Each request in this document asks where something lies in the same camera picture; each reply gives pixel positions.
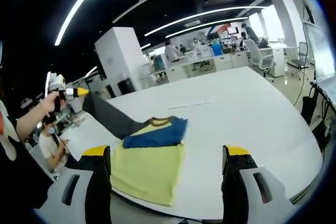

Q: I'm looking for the white office chair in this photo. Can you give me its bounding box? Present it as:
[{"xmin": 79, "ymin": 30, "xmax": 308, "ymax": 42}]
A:
[
  {"xmin": 292, "ymin": 41, "xmax": 311, "ymax": 68},
  {"xmin": 245, "ymin": 39, "xmax": 276, "ymax": 76}
]

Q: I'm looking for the white template strip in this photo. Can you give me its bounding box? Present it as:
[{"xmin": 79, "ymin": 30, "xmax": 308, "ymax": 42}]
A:
[{"xmin": 167, "ymin": 98, "xmax": 214, "ymax": 110}]

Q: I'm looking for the yellow blue grey long-sleeve garment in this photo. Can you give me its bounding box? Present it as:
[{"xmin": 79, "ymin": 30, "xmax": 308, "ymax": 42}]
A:
[{"xmin": 81, "ymin": 93, "xmax": 188, "ymax": 207}]

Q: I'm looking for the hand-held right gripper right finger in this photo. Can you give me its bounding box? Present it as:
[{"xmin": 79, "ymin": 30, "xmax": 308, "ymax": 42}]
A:
[{"xmin": 220, "ymin": 144, "xmax": 293, "ymax": 224}]

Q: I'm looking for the ceiling light strip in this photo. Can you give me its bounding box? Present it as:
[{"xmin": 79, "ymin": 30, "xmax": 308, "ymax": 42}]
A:
[
  {"xmin": 54, "ymin": 0, "xmax": 112, "ymax": 46},
  {"xmin": 144, "ymin": 5, "xmax": 266, "ymax": 37}
]

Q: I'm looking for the white chest-worn device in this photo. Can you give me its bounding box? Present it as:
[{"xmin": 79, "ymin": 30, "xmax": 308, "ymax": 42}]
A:
[{"xmin": 0, "ymin": 98, "xmax": 17, "ymax": 161}]

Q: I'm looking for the black cabinet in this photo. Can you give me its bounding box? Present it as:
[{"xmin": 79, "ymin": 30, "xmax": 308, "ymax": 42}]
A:
[{"xmin": 117, "ymin": 79, "xmax": 136, "ymax": 96}]

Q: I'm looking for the black bag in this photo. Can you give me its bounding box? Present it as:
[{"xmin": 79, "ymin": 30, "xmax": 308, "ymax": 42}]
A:
[{"xmin": 301, "ymin": 87, "xmax": 320, "ymax": 125}]

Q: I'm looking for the white lab counter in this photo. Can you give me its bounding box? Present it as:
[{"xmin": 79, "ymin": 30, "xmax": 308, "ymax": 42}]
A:
[{"xmin": 141, "ymin": 50, "xmax": 249, "ymax": 83}]

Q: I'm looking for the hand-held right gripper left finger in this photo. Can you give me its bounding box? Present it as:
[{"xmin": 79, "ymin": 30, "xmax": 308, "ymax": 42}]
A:
[{"xmin": 34, "ymin": 144, "xmax": 112, "ymax": 224}]

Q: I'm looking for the teal front white box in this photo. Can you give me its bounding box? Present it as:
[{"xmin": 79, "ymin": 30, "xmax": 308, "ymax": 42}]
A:
[{"xmin": 153, "ymin": 54, "xmax": 169, "ymax": 70}]

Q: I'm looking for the white square pillar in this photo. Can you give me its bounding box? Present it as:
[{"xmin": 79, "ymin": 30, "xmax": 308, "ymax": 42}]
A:
[{"xmin": 94, "ymin": 26, "xmax": 148, "ymax": 96}]

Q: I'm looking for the person's left hand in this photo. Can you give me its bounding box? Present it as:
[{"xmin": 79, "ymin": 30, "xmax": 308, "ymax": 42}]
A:
[{"xmin": 40, "ymin": 93, "xmax": 58, "ymax": 116}]

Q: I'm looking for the person's dark top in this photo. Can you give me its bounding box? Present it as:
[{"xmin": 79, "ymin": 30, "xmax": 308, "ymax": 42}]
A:
[{"xmin": 0, "ymin": 119, "xmax": 55, "ymax": 209}]

